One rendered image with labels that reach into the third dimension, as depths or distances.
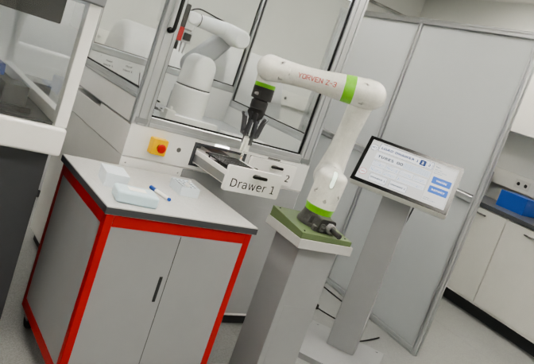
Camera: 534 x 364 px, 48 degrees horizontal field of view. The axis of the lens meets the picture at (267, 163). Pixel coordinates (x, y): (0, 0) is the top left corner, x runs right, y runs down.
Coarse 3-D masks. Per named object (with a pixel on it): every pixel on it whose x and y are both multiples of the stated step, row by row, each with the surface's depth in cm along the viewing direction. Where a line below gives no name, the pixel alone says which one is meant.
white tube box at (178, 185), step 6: (174, 180) 247; (180, 180) 250; (186, 180) 253; (174, 186) 245; (180, 186) 240; (192, 186) 248; (180, 192) 240; (186, 192) 241; (192, 192) 243; (198, 192) 244
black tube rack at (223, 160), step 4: (208, 152) 278; (208, 156) 276; (212, 156) 271; (216, 156) 274; (220, 156) 279; (224, 156) 282; (220, 160) 268; (224, 160) 272; (228, 160) 276; (232, 160) 279; (236, 160) 283; (220, 164) 275; (224, 164) 262; (228, 164) 265; (232, 164) 268; (236, 164) 272; (240, 164) 275; (244, 164) 279; (252, 168) 275
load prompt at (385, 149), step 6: (378, 150) 322; (384, 150) 322; (390, 150) 322; (396, 150) 321; (396, 156) 319; (402, 156) 319; (408, 156) 319; (414, 156) 319; (414, 162) 317; (420, 162) 316; (426, 162) 316; (432, 162) 316; (432, 168) 314
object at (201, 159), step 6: (198, 150) 276; (198, 156) 274; (204, 156) 270; (198, 162) 272; (204, 162) 268; (210, 162) 265; (216, 162) 262; (204, 168) 267; (210, 168) 263; (216, 168) 259; (222, 168) 255; (210, 174) 263; (216, 174) 258; (222, 174) 254
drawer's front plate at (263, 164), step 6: (252, 156) 293; (252, 162) 293; (258, 162) 295; (264, 162) 296; (270, 162) 299; (276, 162) 300; (258, 168) 296; (264, 168) 298; (270, 168) 300; (288, 168) 306; (294, 168) 308; (282, 174) 305; (288, 174) 307; (294, 174) 309; (288, 180) 308; (288, 186) 310
